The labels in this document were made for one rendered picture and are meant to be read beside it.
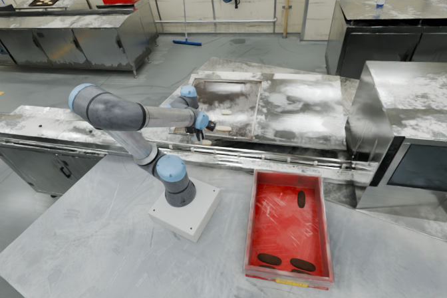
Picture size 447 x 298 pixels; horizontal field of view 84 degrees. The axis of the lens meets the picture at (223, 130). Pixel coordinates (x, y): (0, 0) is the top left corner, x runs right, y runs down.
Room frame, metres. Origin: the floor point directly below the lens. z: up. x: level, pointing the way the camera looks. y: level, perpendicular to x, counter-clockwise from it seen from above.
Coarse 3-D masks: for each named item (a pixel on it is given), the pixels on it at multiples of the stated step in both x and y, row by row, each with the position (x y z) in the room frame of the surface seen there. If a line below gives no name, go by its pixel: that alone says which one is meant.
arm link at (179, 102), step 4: (180, 96) 0.98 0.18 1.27; (176, 100) 0.96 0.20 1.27; (180, 100) 0.96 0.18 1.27; (184, 100) 0.96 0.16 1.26; (168, 104) 0.93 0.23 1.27; (172, 104) 0.93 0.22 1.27; (176, 104) 0.93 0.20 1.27; (180, 104) 0.92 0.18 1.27; (184, 104) 0.93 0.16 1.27; (188, 104) 0.96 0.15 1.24
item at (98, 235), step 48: (96, 192) 0.83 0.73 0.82; (144, 192) 0.79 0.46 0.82; (240, 192) 0.72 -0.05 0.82; (48, 240) 0.59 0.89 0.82; (96, 240) 0.56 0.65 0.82; (144, 240) 0.53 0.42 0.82; (240, 240) 0.48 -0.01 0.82; (336, 240) 0.43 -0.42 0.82; (384, 240) 0.40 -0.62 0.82; (432, 240) 0.38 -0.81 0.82; (48, 288) 0.38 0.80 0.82; (96, 288) 0.36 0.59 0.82; (144, 288) 0.33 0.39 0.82; (192, 288) 0.31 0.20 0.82; (240, 288) 0.29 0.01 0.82; (288, 288) 0.27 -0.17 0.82; (336, 288) 0.25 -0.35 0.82; (384, 288) 0.24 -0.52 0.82; (432, 288) 0.22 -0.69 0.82
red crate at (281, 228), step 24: (264, 192) 0.70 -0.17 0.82; (288, 192) 0.68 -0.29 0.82; (312, 192) 0.67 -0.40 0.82; (264, 216) 0.57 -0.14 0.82; (288, 216) 0.56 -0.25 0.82; (312, 216) 0.54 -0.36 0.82; (264, 240) 0.46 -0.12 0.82; (288, 240) 0.45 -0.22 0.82; (312, 240) 0.44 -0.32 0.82; (264, 264) 0.37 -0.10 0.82; (288, 264) 0.36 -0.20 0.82
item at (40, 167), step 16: (16, 112) 1.73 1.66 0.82; (32, 112) 1.70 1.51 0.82; (48, 112) 1.67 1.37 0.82; (64, 112) 1.64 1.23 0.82; (0, 144) 1.39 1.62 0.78; (16, 144) 1.33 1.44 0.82; (16, 160) 1.39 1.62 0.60; (32, 160) 1.34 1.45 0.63; (48, 160) 1.29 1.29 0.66; (64, 160) 1.24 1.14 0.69; (80, 160) 1.19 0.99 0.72; (96, 160) 1.15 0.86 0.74; (32, 176) 1.39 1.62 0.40; (48, 176) 1.33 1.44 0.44; (64, 176) 1.28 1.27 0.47; (80, 176) 1.23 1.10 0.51; (48, 192) 1.39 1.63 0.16; (64, 192) 1.33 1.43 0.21
